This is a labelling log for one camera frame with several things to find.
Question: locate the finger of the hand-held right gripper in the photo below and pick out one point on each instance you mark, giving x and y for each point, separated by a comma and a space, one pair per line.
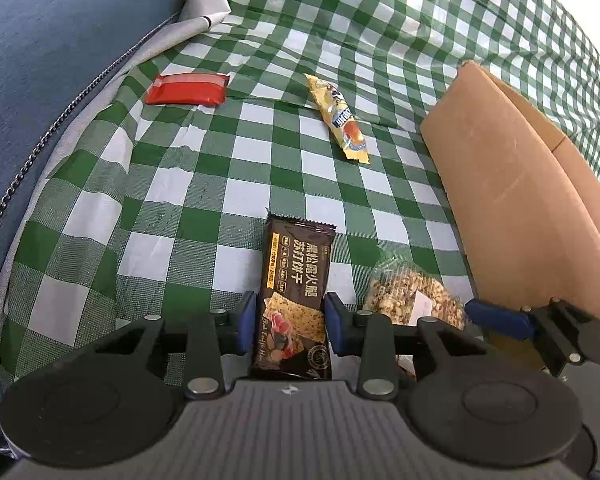
500, 319

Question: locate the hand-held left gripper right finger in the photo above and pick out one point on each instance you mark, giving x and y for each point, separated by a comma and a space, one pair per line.
334, 325

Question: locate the red snack packet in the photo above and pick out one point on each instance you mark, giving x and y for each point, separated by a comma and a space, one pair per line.
187, 89

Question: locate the blue sofa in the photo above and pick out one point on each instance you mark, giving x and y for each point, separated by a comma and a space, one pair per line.
55, 60

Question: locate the yellow snack packet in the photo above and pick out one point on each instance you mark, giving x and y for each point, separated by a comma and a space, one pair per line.
337, 115

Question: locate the green white checked cloth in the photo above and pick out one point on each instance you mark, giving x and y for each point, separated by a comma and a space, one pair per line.
230, 150

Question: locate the brown cardboard box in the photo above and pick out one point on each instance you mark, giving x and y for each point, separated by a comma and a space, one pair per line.
505, 160

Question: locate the clear granola packet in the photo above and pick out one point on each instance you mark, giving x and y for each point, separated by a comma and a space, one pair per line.
405, 285

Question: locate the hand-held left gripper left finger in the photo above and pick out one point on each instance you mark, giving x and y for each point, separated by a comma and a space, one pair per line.
247, 321

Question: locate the dark brown cracker packet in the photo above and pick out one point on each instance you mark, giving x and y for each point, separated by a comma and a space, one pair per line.
290, 280

